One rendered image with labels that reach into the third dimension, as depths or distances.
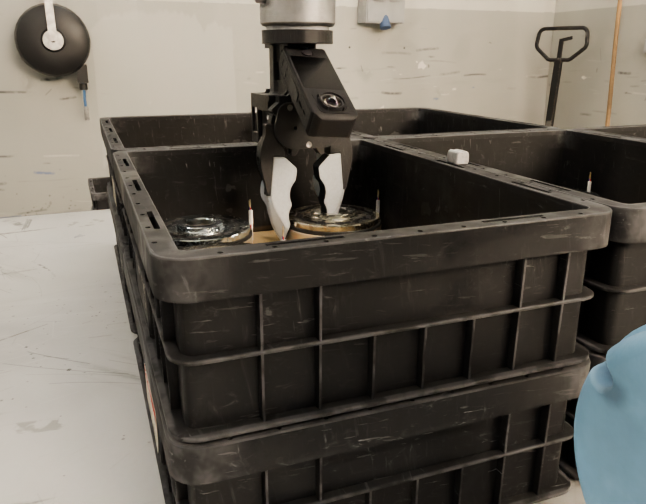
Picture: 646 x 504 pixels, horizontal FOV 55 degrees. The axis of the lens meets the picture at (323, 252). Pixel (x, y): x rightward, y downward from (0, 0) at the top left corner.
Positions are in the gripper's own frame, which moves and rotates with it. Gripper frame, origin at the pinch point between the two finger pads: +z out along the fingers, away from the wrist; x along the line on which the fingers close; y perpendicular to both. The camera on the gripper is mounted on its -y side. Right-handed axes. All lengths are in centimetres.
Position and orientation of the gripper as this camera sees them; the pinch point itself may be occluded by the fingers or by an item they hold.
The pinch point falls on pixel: (306, 228)
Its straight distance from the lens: 66.4
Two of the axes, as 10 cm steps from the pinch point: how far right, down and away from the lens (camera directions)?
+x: -9.2, 1.2, -3.8
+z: 0.0, 9.5, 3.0
